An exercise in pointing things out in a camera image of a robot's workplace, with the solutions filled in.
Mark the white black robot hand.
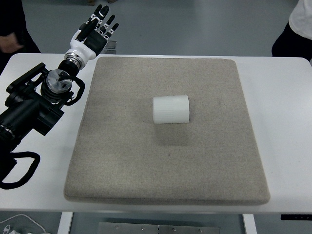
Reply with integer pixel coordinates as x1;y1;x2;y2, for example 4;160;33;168
66;5;119;60

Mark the white ribbed cup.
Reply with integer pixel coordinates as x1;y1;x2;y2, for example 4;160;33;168
152;95;190;124

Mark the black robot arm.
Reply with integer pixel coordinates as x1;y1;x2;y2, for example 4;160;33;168
0;5;119;156

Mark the clear acrylic block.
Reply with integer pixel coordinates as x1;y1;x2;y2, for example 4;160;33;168
101;40;117;55

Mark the person in black clothes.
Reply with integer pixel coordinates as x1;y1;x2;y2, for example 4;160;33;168
0;0;40;72

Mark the beige felt mat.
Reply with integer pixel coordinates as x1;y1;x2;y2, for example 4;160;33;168
64;57;270;205

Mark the person in white shirt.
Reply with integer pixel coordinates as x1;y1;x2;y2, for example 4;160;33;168
272;0;312;62

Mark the metal plate under table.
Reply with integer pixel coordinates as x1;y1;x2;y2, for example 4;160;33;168
97;222;220;234

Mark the black table control panel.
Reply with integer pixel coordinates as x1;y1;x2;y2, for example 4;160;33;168
280;214;312;221

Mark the black braided cable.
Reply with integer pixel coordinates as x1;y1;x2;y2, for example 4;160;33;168
0;151;41;190

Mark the white cable under table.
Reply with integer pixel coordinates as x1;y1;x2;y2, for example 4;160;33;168
0;214;47;234

